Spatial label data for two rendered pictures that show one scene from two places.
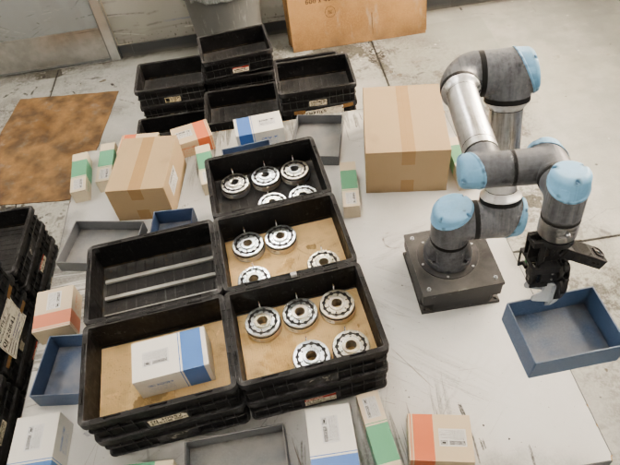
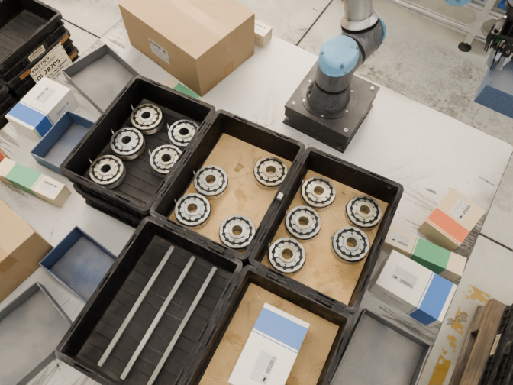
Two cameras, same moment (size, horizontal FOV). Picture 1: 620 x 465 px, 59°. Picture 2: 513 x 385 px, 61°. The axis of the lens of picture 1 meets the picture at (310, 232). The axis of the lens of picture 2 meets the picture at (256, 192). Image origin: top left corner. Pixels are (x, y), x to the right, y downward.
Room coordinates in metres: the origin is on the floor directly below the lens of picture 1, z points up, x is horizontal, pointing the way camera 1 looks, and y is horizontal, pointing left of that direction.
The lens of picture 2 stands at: (0.74, 0.55, 2.00)
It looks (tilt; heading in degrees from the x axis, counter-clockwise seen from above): 63 degrees down; 301
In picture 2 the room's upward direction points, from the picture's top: 2 degrees clockwise
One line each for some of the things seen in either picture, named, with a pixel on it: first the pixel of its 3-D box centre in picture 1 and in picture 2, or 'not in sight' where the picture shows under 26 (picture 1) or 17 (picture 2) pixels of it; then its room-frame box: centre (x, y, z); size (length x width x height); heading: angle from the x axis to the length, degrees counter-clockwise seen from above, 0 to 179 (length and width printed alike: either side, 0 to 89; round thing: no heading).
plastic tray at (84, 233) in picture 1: (102, 245); (17, 342); (1.37, 0.76, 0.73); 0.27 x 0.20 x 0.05; 79
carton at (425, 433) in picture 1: (438, 442); (450, 220); (0.50, -0.26, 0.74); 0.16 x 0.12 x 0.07; 80
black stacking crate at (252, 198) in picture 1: (268, 187); (144, 148); (1.40, 0.12, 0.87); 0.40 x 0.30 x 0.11; 97
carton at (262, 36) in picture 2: (459, 162); (243, 25); (1.54, -0.61, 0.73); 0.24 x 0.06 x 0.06; 179
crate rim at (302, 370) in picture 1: (303, 321); (328, 224); (0.81, 0.05, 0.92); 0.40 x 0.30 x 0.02; 97
